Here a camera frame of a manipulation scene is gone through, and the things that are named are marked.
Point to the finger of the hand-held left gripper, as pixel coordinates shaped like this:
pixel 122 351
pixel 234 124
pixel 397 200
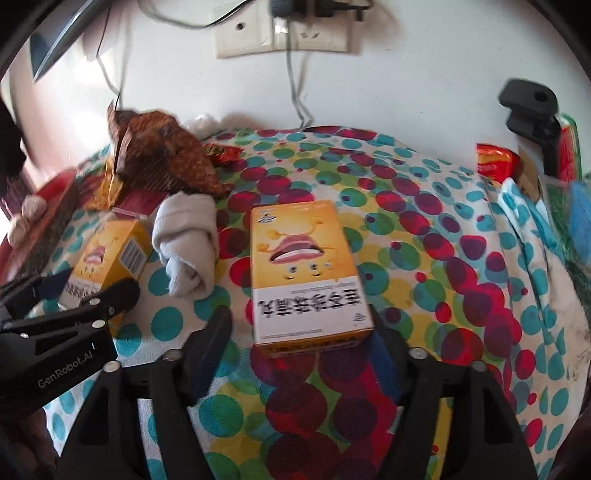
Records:
pixel 51 286
pixel 111 300

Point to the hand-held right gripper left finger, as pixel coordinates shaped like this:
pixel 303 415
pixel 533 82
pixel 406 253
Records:
pixel 207 364

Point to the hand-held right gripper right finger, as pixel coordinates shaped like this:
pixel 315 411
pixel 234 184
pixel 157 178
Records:
pixel 385 350

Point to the yellow carton box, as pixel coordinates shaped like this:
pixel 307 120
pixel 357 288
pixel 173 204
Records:
pixel 304 258
pixel 104 249

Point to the red plastic basin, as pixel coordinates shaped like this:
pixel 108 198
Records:
pixel 51 207

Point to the white sock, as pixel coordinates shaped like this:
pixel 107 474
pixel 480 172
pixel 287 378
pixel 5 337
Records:
pixel 184 230

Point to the brown snack bag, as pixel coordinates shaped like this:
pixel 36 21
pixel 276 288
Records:
pixel 161 152

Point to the red and white packet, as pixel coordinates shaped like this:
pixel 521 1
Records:
pixel 138 203

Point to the polka dot tablecloth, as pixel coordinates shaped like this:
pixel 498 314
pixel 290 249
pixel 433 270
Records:
pixel 415 207

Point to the red candy wrapper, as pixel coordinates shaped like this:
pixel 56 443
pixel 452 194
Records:
pixel 224 153

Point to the blue and white cloth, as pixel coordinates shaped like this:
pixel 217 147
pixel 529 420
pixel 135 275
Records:
pixel 526 217

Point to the clear crumpled plastic wrap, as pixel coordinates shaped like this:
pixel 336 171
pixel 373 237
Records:
pixel 203 123

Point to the green patterned bag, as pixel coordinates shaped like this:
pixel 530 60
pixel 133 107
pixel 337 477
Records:
pixel 568 249

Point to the red snack packet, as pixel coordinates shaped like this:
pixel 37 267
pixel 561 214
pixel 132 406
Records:
pixel 496 161

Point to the curved monitor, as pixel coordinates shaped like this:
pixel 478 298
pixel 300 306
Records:
pixel 55 41

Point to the green and red box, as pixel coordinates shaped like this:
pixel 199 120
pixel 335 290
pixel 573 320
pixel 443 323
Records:
pixel 569 147

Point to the black clamp stand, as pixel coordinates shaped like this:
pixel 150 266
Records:
pixel 526 110

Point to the black power plug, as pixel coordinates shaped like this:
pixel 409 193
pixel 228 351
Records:
pixel 341 9

